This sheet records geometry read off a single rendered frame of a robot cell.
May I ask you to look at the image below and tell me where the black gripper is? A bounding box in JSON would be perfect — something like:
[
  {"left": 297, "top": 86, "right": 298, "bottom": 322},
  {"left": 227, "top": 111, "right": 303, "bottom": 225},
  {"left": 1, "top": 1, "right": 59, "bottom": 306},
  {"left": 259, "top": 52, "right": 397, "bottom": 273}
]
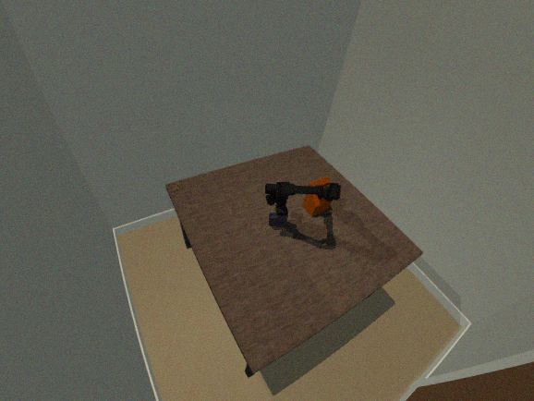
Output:
[{"left": 276, "top": 196, "right": 288, "bottom": 215}]

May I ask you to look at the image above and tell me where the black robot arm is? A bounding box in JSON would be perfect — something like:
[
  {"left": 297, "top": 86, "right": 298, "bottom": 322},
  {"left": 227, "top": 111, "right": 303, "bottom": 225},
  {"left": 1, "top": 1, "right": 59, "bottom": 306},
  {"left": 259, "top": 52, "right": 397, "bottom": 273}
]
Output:
[{"left": 265, "top": 182, "right": 341, "bottom": 205}]

